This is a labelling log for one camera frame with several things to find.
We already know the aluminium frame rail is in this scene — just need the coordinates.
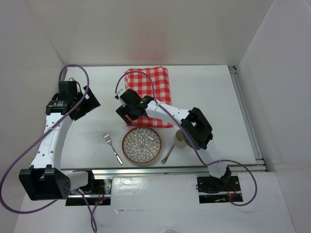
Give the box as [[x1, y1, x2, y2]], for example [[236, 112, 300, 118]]
[[58, 164, 265, 176], [228, 66, 268, 172]]

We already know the red white checkered cloth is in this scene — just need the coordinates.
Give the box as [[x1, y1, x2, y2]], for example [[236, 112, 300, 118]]
[[124, 66, 173, 128]]

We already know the aluminium frame rail front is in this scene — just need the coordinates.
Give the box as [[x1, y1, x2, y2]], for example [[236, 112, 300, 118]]
[[58, 164, 265, 176]]

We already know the floral patterned ceramic plate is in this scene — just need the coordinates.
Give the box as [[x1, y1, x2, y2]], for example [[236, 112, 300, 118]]
[[121, 127, 162, 165]]

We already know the silver metal fork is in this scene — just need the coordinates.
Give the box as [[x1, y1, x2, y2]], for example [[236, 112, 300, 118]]
[[104, 133, 123, 165]]

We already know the silver metal knife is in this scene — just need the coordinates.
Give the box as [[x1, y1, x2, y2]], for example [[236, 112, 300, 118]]
[[161, 143, 175, 164]]

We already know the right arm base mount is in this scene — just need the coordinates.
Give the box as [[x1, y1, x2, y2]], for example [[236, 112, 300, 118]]
[[196, 175, 243, 204]]

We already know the beige paper cup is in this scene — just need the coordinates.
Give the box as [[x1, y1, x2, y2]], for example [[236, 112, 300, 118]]
[[175, 130, 187, 148]]

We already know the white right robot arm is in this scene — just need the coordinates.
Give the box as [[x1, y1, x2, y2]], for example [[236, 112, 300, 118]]
[[115, 89, 231, 190]]

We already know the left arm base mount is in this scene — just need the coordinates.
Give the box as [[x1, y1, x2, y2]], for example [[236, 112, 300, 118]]
[[66, 178, 112, 207]]

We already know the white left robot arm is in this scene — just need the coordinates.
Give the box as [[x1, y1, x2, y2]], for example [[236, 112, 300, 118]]
[[19, 78, 100, 200]]

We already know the aluminium frame rail right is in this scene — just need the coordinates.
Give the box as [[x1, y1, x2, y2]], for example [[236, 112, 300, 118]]
[[228, 66, 268, 172]]

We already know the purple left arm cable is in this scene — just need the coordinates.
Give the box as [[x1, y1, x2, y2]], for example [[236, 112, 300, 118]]
[[0, 64, 98, 233]]

